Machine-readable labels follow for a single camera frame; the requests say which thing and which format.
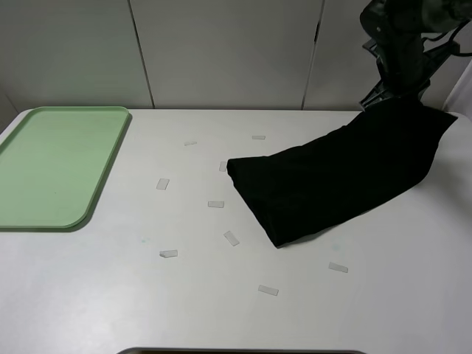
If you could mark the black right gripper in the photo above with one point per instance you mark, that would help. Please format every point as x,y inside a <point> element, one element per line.
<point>404,66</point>

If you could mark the black short sleeve t-shirt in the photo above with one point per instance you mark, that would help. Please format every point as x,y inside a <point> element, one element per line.
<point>384,151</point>

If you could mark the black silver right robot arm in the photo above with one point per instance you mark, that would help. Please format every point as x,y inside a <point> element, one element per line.
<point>437,21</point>

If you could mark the light green plastic tray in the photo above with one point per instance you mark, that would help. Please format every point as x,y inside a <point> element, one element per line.
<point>54,164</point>

